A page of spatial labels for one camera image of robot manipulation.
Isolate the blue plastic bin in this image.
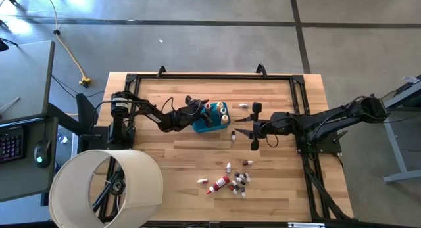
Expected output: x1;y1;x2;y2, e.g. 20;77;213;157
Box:
191;101;232;134

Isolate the grey metal cart frame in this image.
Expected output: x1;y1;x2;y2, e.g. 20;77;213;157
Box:
383;75;421;185

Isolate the black keyboard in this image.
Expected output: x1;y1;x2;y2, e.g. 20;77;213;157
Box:
0;125;26;164

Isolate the yellow extension cable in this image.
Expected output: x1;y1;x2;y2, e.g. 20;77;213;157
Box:
42;0;93;88

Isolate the grey pen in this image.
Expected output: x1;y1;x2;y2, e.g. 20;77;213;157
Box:
0;96;21;113

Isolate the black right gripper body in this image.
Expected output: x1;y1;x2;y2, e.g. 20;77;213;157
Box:
250;102;292;151

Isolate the black aluminium table frame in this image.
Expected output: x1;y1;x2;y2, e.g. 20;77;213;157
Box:
97;72;355;222

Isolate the black cable bundle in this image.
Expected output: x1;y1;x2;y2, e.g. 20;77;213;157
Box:
301;152;351;221

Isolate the dark grey desk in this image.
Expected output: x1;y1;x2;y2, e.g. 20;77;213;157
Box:
0;40;59;202

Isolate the black computer mouse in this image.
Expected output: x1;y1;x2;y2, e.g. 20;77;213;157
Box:
33;138;53;169

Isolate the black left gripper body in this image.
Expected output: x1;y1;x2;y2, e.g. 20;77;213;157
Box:
170;95;204;132

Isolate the cream cylindrical lampshade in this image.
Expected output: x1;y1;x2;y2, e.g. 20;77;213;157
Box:
48;148;164;228

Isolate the silver metal bracket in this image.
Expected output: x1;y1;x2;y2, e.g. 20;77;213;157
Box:
287;222;326;228

